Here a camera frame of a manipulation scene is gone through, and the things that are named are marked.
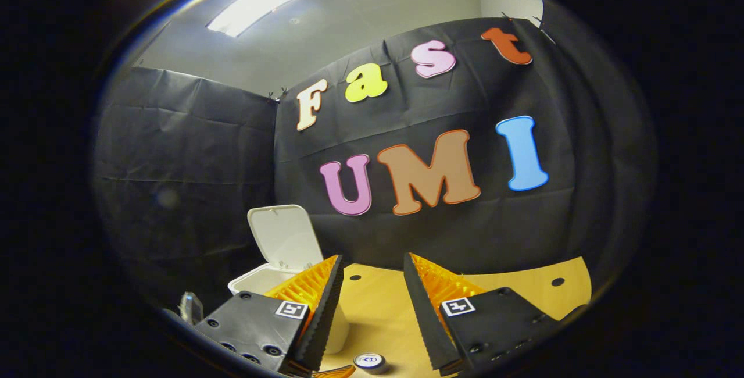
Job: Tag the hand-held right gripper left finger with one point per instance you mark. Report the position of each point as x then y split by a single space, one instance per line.
322 320

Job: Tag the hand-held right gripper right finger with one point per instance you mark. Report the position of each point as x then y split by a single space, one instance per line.
427 320

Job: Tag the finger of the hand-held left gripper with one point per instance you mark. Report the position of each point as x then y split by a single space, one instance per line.
334 373

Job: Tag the silver pop can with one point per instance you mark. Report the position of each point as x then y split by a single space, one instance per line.
370 362

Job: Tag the black backdrop cloth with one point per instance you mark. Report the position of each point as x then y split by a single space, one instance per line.
418 104

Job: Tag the ceiling light panel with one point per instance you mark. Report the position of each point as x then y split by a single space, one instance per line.
264 1

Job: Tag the white desktop garbage bin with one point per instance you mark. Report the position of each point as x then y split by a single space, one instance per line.
285 235

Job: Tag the wooden desktop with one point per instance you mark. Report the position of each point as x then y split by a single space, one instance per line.
378 308

